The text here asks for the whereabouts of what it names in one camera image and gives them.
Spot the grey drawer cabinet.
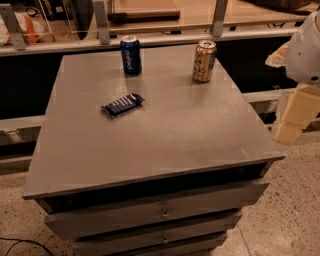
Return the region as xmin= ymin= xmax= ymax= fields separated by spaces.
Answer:
xmin=23 ymin=45 xmax=281 ymax=256

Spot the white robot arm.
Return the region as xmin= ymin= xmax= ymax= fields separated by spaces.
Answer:
xmin=265 ymin=11 xmax=320 ymax=145

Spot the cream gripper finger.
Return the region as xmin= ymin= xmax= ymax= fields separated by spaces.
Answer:
xmin=274 ymin=84 xmax=320 ymax=145
xmin=265 ymin=42 xmax=289 ymax=68

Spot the black floor cable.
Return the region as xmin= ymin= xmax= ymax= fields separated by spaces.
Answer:
xmin=0 ymin=236 xmax=54 ymax=256

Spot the blue pepsi can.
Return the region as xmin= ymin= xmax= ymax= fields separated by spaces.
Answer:
xmin=120 ymin=35 xmax=142 ymax=75

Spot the blue rxbar wrapper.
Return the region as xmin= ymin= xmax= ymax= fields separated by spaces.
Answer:
xmin=101 ymin=93 xmax=145 ymax=118

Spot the orange white bag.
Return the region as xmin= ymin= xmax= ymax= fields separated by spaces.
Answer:
xmin=0 ymin=13 xmax=55 ymax=46

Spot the orange soda can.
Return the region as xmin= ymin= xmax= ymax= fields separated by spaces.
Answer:
xmin=193 ymin=40 xmax=217 ymax=82

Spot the grey metal railing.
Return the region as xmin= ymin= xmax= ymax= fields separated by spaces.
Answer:
xmin=0 ymin=0 xmax=320 ymax=57

